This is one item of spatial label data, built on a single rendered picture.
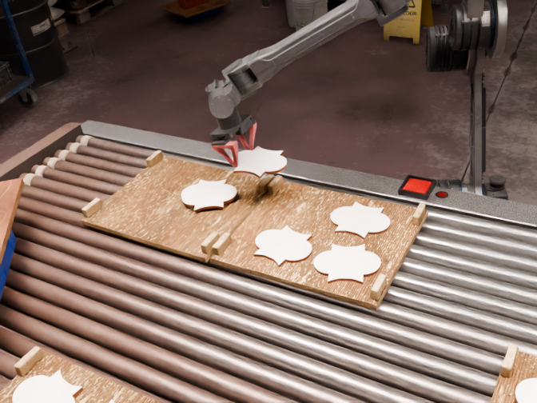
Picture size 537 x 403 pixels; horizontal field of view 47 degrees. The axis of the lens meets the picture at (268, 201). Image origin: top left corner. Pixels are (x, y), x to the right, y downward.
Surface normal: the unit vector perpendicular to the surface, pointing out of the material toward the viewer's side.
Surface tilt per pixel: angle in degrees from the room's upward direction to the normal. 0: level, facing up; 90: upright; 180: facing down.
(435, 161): 0
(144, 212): 0
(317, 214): 0
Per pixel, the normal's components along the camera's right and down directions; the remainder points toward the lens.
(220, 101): 0.12, 0.44
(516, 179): -0.11, -0.82
